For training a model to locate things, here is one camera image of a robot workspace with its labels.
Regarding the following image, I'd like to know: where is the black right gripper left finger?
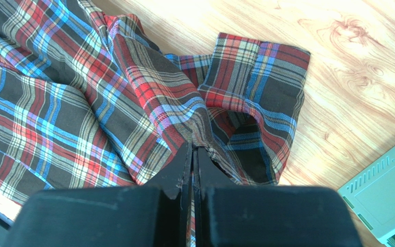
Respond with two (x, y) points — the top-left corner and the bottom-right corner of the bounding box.
(4, 143), (192, 246)

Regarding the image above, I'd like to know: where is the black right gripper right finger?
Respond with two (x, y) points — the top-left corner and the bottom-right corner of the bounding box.
(193, 148), (362, 246)

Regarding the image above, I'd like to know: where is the green plastic file organizer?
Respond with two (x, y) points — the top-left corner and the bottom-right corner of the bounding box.
(338, 146), (395, 246)

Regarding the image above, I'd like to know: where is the brown blue red plaid shirt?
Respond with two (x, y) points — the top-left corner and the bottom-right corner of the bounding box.
(0, 1), (311, 246)

